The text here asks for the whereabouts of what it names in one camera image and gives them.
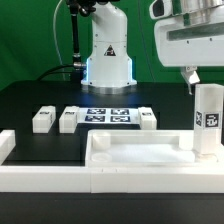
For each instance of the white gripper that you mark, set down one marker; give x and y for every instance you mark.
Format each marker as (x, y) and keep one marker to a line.
(189, 33)

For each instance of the white desk top tray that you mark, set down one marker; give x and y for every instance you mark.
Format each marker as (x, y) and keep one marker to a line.
(145, 148)

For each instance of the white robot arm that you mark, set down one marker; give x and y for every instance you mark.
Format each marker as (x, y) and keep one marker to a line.
(109, 68)

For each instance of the fiducial marker sheet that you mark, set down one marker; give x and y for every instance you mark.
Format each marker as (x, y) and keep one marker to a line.
(108, 116)

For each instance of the white U-shaped fence wall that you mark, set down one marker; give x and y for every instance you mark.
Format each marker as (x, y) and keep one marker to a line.
(206, 178)

